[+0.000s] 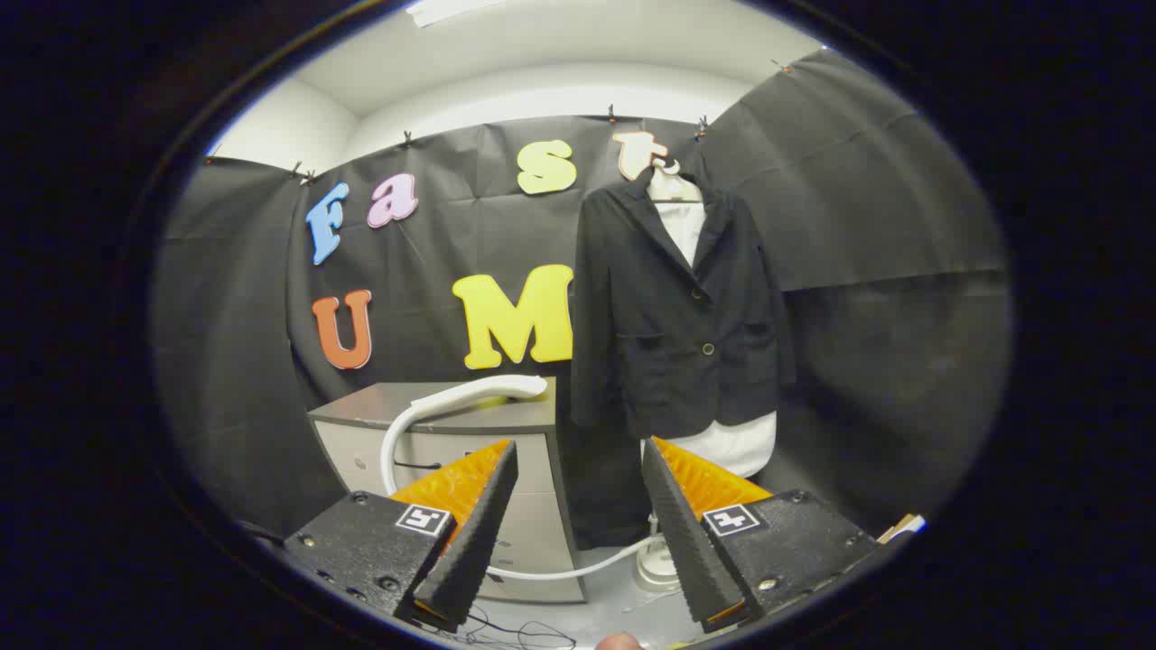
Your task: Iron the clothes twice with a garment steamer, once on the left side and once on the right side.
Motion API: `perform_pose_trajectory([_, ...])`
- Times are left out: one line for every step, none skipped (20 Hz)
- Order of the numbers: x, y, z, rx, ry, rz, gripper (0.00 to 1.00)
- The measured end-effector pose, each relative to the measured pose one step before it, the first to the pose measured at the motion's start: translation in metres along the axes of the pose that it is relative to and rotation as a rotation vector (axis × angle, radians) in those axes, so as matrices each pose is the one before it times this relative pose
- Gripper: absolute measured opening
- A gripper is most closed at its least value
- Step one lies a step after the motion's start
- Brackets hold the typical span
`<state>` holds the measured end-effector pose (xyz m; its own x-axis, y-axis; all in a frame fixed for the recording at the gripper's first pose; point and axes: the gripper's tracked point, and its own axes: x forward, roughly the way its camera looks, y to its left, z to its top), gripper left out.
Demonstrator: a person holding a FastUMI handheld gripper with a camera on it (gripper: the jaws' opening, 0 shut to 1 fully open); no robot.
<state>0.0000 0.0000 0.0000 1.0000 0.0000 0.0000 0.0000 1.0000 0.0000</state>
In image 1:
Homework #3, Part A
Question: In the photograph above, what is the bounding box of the white clothes hanger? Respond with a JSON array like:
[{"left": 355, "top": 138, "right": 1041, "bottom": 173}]
[{"left": 648, "top": 158, "right": 705, "bottom": 205}]

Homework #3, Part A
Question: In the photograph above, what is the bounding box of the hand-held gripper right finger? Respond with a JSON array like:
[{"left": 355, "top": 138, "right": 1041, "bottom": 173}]
[{"left": 641, "top": 436, "right": 881, "bottom": 635}]

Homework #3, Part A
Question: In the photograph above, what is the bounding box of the black backdrop cloth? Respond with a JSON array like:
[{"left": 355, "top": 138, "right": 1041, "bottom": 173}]
[{"left": 152, "top": 47, "right": 1012, "bottom": 552}]

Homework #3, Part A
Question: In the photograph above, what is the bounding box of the white steamer base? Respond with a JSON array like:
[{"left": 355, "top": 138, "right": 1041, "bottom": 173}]
[{"left": 635, "top": 515, "right": 680, "bottom": 594}]

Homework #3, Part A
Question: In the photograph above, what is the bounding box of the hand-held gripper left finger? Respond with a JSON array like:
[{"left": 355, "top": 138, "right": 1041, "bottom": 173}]
[{"left": 283, "top": 439, "right": 520, "bottom": 631}]

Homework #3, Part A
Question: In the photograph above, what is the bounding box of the row of small backdrop clips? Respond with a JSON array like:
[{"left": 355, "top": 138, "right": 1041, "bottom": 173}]
[{"left": 203, "top": 59, "right": 794, "bottom": 186}]

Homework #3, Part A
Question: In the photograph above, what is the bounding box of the black jacket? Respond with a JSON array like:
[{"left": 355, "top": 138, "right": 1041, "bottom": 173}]
[{"left": 569, "top": 167, "right": 797, "bottom": 441}]

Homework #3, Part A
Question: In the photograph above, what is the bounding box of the ceiling light panel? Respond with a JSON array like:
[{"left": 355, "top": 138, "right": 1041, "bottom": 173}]
[{"left": 406, "top": 0, "right": 507, "bottom": 28}]

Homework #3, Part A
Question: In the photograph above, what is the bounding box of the grey drawer cabinet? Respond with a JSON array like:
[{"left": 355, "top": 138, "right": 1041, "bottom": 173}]
[{"left": 307, "top": 379, "right": 588, "bottom": 604}]

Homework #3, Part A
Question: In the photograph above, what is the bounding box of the white shirt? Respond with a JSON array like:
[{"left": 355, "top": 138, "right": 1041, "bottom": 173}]
[{"left": 641, "top": 172, "right": 779, "bottom": 479}]

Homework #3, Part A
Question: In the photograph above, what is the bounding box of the white steamer hose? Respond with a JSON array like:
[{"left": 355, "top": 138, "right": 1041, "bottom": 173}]
[{"left": 379, "top": 402, "right": 665, "bottom": 583}]

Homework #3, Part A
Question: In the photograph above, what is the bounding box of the white garment steamer head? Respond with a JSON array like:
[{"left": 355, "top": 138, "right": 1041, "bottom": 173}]
[{"left": 411, "top": 375, "right": 549, "bottom": 421}]

